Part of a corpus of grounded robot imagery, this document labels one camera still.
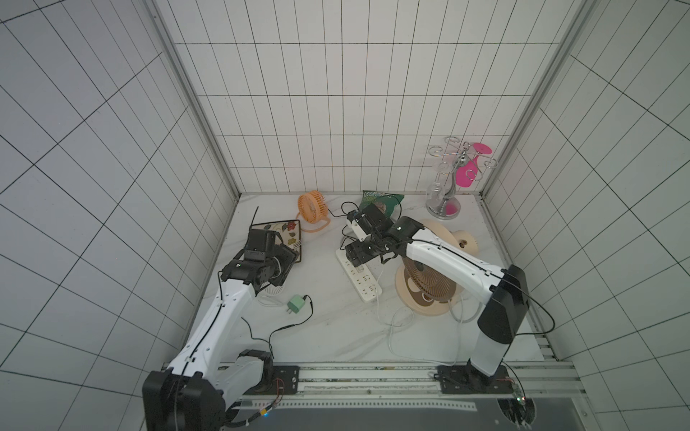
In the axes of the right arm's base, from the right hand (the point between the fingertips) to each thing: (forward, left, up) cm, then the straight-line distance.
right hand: (348, 253), depth 81 cm
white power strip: (-2, -5, -14) cm, 15 cm away
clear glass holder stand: (+35, -40, +9) cm, 54 cm away
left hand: (-4, +17, -1) cm, 17 cm away
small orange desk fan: (+23, +15, -6) cm, 29 cm away
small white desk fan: (-11, +24, -8) cm, 28 cm away
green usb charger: (-11, +17, -15) cm, 25 cm away
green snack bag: (+34, -13, -12) cm, 39 cm away
